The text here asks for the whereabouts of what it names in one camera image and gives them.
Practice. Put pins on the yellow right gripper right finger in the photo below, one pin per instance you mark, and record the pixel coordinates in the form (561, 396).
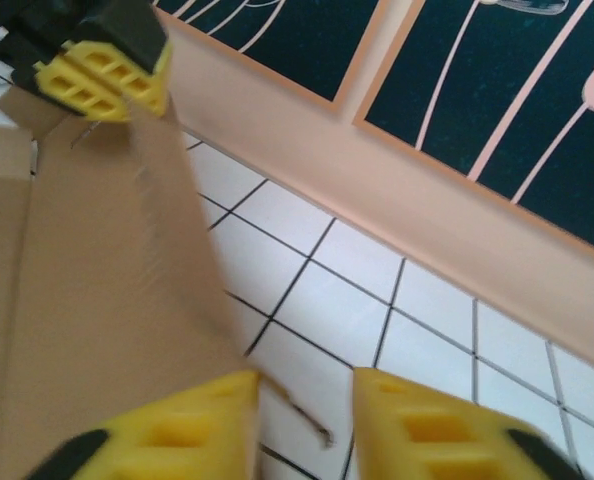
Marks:
(427, 440)

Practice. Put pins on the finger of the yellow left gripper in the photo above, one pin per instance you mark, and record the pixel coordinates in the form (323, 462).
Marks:
(137, 85)
(84, 97)

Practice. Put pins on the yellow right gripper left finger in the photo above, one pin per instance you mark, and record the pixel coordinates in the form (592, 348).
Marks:
(202, 430)

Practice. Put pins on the brown cardboard box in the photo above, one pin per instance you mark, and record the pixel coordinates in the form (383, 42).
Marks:
(102, 275)

